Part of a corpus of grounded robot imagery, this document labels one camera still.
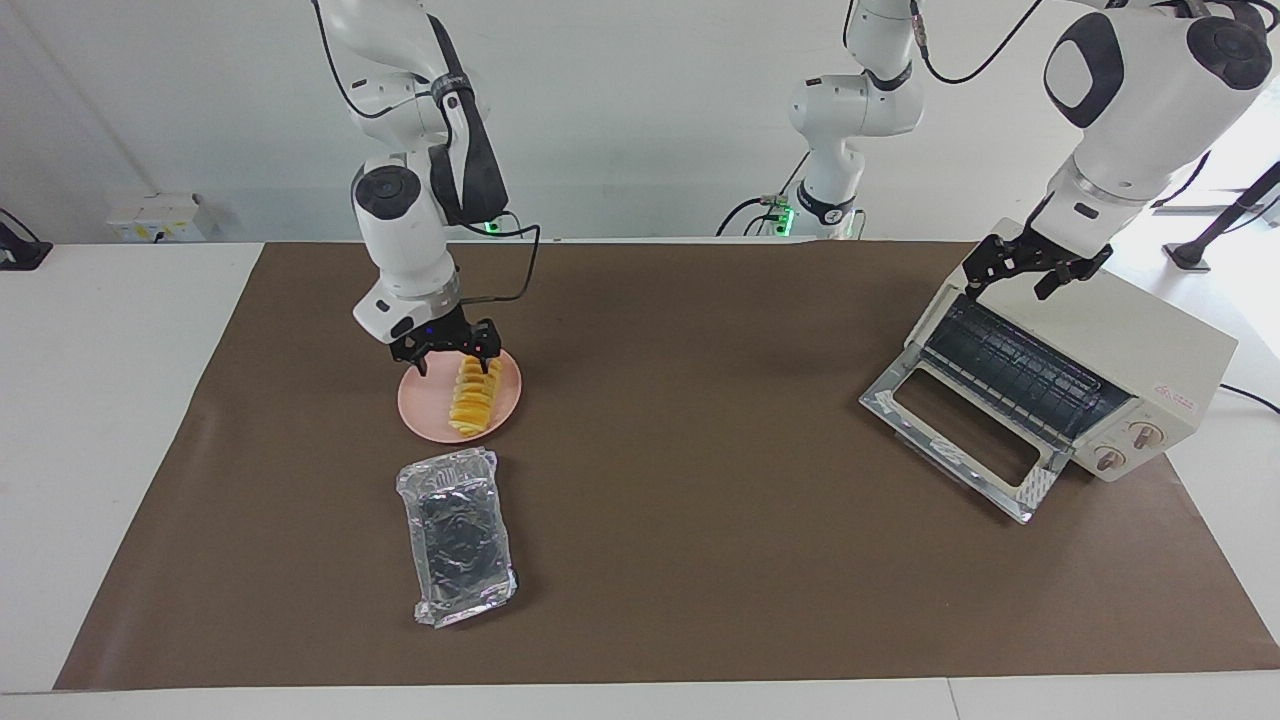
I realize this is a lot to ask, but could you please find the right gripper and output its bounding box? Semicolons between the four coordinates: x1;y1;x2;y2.
389;304;500;378

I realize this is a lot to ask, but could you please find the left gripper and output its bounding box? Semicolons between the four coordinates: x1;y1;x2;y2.
962;194;1115;302

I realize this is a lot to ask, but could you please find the yellow sliced bread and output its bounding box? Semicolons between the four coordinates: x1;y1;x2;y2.
447;355;505;437

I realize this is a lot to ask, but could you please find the cream toaster oven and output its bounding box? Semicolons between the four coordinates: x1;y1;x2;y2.
859;217;1240;526

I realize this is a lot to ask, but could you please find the pink plate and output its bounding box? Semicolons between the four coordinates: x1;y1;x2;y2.
397;346;523;445

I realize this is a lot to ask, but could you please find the foil-lined black tray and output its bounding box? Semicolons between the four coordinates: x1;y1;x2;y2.
395;446;522;630

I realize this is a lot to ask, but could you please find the black stand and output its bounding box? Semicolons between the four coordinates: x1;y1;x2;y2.
0;207;54;272
1164;159;1280;274

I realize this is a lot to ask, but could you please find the black cable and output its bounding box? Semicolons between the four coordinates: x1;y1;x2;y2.
906;0;1047;87
455;211;543;305
714;150;812;239
312;0;443;122

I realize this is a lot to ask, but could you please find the black oven power cord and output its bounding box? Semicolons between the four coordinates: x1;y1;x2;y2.
1219;384;1280;416

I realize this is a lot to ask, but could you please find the white wall socket box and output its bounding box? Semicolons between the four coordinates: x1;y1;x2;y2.
107;192;222;244

